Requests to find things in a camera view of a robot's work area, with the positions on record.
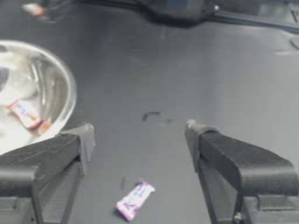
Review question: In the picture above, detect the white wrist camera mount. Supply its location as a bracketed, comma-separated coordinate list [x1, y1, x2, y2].
[21, 3, 47, 17]

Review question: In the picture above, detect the red candy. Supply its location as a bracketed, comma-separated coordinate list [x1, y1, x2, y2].
[5, 100, 43, 130]

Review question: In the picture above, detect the pink candy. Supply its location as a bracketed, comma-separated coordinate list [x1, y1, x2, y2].
[113, 180, 156, 222]

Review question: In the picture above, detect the steel bowl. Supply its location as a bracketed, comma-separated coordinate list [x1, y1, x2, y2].
[0, 39, 78, 156]

